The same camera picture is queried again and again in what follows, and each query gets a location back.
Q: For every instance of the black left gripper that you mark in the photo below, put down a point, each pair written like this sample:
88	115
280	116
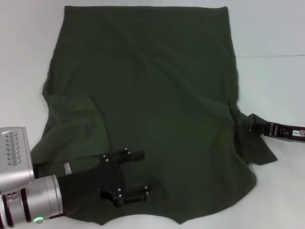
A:
95	181

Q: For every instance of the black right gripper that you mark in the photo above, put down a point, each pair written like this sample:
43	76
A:
286	134

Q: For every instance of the dark green t-shirt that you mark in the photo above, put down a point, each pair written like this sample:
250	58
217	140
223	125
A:
155	83

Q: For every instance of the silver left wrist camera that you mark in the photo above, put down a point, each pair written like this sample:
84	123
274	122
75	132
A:
14	152

